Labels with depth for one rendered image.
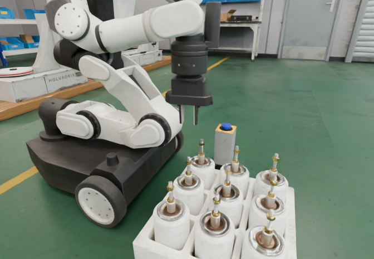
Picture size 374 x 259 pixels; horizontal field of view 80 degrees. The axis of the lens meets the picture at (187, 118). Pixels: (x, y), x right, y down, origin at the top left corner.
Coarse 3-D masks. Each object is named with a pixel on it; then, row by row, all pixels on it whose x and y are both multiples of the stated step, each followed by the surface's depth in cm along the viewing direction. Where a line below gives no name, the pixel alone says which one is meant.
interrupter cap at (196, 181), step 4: (180, 176) 70; (184, 176) 70; (192, 176) 70; (196, 176) 70; (176, 180) 68; (180, 180) 68; (184, 180) 69; (192, 180) 69; (196, 180) 68; (200, 180) 68; (180, 184) 66; (184, 184) 67; (188, 184) 67; (192, 184) 67; (196, 184) 67; (180, 188) 65; (184, 188) 65; (188, 188) 65; (192, 188) 65; (196, 188) 65
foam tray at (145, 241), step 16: (208, 192) 74; (288, 192) 74; (208, 208) 68; (288, 208) 67; (192, 224) 64; (240, 224) 62; (288, 224) 62; (144, 240) 58; (192, 240) 58; (240, 240) 58; (288, 240) 58; (144, 256) 57; (160, 256) 54; (176, 256) 54; (192, 256) 54; (240, 256) 58; (288, 256) 54
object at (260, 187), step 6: (258, 174) 72; (258, 180) 69; (258, 186) 69; (264, 186) 67; (270, 186) 66; (282, 186) 66; (258, 192) 69; (264, 192) 67; (276, 192) 66; (282, 192) 66; (282, 198) 67
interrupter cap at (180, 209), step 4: (164, 200) 60; (176, 200) 61; (160, 204) 59; (164, 204) 59; (176, 204) 59; (180, 204) 59; (184, 204) 59; (160, 208) 58; (164, 208) 58; (176, 208) 58; (180, 208) 58; (184, 208) 58; (160, 212) 57; (164, 212) 57; (168, 212) 57; (176, 212) 57; (180, 212) 57; (184, 212) 57; (160, 216) 55; (164, 216) 56; (168, 216) 55; (172, 216) 55; (176, 216) 56; (180, 216) 55; (164, 220) 55; (168, 220) 54; (172, 220) 54; (176, 220) 55
